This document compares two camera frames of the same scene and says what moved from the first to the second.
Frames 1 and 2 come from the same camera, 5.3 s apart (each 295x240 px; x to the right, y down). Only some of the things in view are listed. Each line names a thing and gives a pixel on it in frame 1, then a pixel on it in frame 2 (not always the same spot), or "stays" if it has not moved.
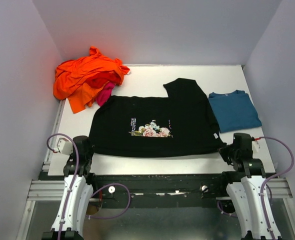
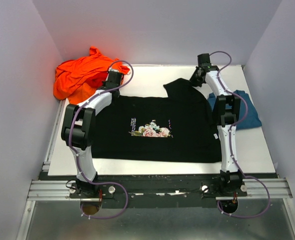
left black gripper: (91, 151) to (103, 83)
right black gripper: (223, 152) to (192, 81)
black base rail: (170, 191) stays
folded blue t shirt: (234, 111) stays
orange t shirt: (70, 76) stays
